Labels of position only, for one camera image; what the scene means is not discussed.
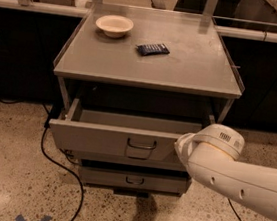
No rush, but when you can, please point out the grey top drawer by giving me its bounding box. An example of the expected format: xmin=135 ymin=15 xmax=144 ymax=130
xmin=49 ymin=99 xmax=204 ymax=161

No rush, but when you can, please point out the grey drawer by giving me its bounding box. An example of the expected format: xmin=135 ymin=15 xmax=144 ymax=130
xmin=49 ymin=99 xmax=204 ymax=161
xmin=78 ymin=159 xmax=191 ymax=196

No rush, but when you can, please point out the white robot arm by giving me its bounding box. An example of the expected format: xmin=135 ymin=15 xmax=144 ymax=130
xmin=174 ymin=124 xmax=277 ymax=221

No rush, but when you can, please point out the grey lower drawer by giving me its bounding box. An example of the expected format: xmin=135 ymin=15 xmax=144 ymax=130
xmin=78 ymin=159 xmax=191 ymax=196

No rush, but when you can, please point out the dark blue snack packet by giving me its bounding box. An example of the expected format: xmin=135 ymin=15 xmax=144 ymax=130
xmin=136 ymin=43 xmax=170 ymax=56

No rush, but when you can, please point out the grey cabinet table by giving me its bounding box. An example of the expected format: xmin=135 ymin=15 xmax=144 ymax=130
xmin=54 ymin=3 xmax=243 ymax=121

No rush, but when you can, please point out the black power adapter left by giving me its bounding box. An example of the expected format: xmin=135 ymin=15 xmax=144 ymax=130
xmin=44 ymin=103 xmax=61 ymax=128

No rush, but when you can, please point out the white bowl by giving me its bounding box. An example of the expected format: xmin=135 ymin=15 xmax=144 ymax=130
xmin=96 ymin=15 xmax=134 ymax=38

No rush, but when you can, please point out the blue tape cross on floor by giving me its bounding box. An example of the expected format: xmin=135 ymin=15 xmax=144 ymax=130
xmin=13 ymin=211 xmax=53 ymax=221

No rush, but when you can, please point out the black cable on left floor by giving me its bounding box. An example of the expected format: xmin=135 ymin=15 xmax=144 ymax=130
xmin=27 ymin=103 xmax=96 ymax=221

